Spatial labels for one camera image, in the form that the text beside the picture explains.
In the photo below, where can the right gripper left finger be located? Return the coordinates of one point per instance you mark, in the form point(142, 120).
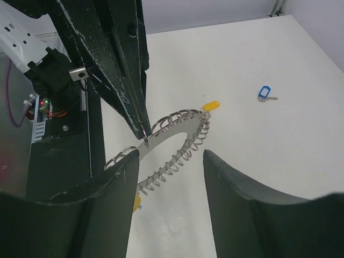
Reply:
point(92, 219)

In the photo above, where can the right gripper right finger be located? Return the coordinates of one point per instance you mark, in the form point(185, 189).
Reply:
point(250, 219)

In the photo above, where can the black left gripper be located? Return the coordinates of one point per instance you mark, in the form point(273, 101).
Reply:
point(106, 43)

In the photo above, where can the large metal keyring with rings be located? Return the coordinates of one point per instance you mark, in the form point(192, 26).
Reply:
point(174, 140)

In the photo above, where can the yellow key tag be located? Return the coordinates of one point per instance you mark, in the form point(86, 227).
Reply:
point(137, 202)

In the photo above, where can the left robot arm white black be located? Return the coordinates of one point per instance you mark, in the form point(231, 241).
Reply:
point(22, 46)

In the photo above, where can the blue tagged key on table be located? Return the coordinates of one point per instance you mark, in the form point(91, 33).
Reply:
point(264, 94)

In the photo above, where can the left white cable duct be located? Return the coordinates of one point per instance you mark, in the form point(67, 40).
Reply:
point(38, 131)

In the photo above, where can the right aluminium frame post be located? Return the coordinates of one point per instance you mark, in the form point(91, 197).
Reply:
point(277, 8)

